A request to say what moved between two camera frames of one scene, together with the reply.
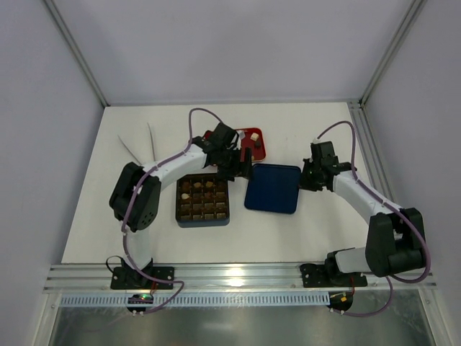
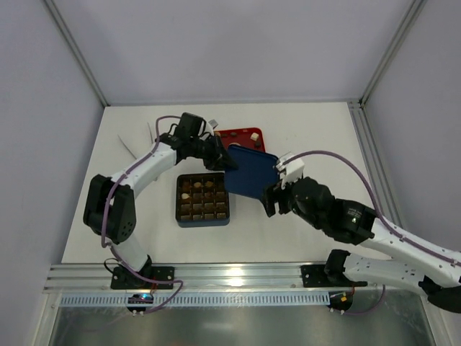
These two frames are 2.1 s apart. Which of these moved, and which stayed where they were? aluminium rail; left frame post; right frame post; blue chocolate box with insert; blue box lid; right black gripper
Moved: right black gripper; blue box lid
Stayed: left frame post; blue chocolate box with insert; aluminium rail; right frame post
